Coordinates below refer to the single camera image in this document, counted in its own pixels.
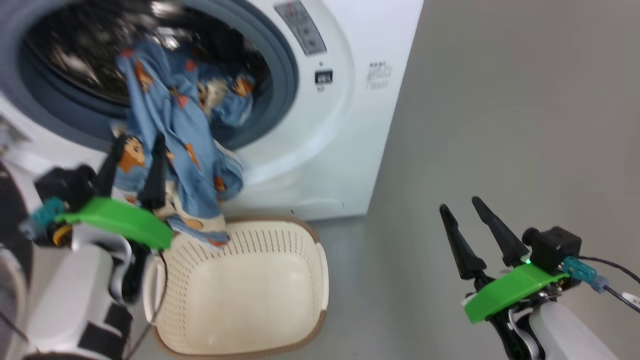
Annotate cream perforated laundry basket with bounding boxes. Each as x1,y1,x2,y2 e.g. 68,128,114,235
142,215,331,359

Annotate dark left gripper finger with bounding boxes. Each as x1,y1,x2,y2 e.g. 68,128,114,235
137,132,169,211
94,134,129,199

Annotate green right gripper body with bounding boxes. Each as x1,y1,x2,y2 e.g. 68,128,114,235
462,263,584,360

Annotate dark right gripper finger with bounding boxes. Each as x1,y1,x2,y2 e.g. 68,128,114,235
471,195,530,268
438,203,487,281

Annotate steel perforated washer drum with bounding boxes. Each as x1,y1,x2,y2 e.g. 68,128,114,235
22,0,273,108

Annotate teal camera connector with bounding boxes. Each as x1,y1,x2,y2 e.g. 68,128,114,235
562,256,610,294
19,197,67,237

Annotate round white filter cover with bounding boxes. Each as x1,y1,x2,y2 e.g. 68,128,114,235
289,197,346,212

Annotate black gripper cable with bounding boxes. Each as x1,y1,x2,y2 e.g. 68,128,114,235
122,249,169,360
580,255,640,315

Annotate white front-load washing machine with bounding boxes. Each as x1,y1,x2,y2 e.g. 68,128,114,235
0,0,425,222

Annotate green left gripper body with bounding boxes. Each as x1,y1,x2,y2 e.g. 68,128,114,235
53,196,175,251

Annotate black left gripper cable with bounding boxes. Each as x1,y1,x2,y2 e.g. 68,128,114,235
122,249,169,360

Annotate small printed text sticker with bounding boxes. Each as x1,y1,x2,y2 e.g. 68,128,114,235
364,60,394,91

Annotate teal right camera connector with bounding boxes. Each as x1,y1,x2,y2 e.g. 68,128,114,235
562,256,610,294

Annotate grey warning label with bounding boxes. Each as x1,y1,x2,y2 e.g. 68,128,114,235
273,0,329,56

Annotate teal left camera connector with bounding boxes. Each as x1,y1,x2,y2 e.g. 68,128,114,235
19,197,67,237

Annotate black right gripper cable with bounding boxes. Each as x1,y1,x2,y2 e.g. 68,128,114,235
580,255,640,315

